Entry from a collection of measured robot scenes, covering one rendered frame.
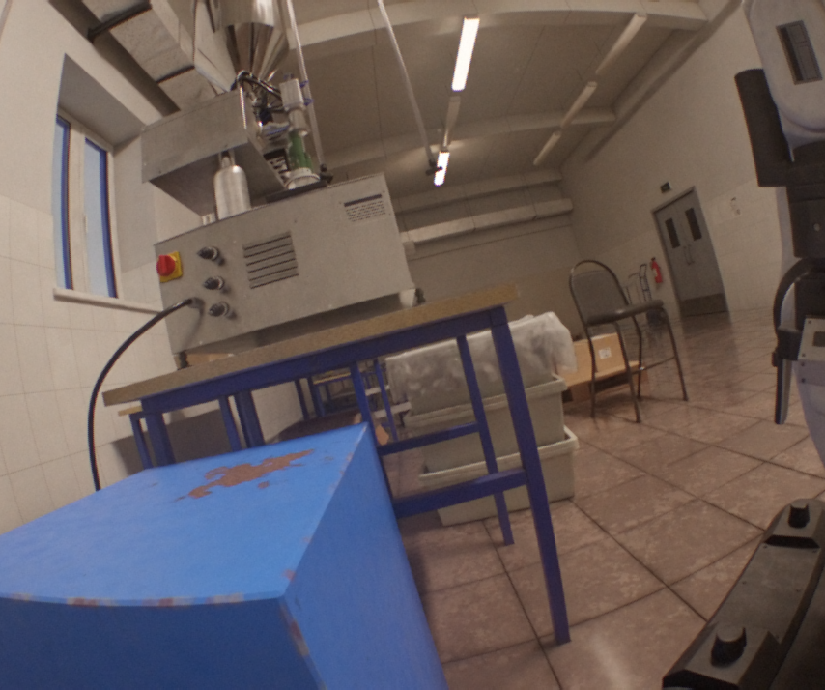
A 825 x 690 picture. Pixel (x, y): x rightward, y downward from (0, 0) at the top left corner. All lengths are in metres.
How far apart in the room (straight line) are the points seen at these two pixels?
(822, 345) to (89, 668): 0.51
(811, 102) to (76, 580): 0.56
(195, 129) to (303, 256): 0.41
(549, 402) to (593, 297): 1.34
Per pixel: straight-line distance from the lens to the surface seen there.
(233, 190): 0.92
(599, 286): 2.88
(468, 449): 1.62
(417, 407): 1.60
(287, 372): 0.78
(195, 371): 0.73
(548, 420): 1.62
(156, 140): 1.08
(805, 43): 0.36
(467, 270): 11.47
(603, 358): 3.58
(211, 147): 0.99
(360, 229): 0.80
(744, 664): 0.65
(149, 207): 3.70
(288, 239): 0.82
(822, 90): 0.35
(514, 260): 11.78
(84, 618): 0.29
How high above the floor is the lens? 0.69
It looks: 1 degrees up
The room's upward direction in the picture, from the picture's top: 14 degrees counter-clockwise
